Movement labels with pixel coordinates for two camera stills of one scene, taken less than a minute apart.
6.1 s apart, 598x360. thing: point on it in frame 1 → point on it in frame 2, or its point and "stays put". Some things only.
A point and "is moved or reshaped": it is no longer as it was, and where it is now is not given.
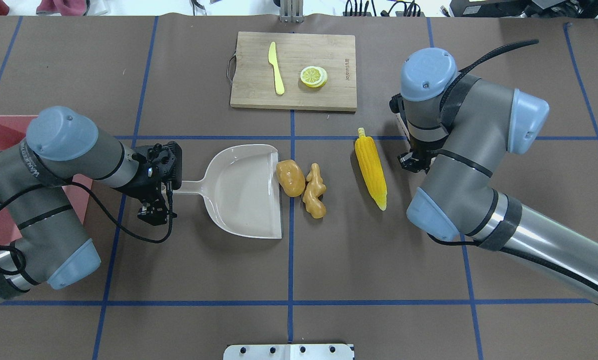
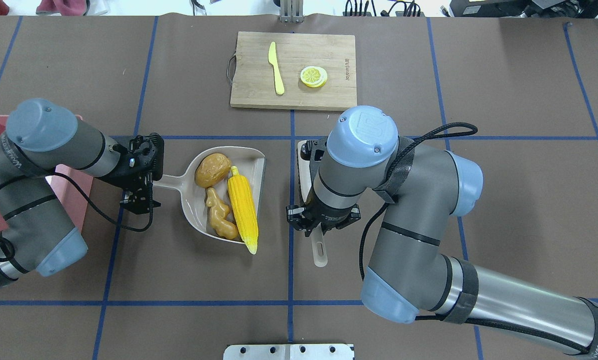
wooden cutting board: (253, 84) stays put
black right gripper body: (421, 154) → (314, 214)
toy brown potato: (290, 177) → (212, 169)
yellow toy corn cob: (370, 163) is moved or reshaped
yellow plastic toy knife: (272, 59) stays put
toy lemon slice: (314, 76) stays put
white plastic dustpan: (241, 185) → (247, 160)
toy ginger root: (315, 188) is moved or reshaped
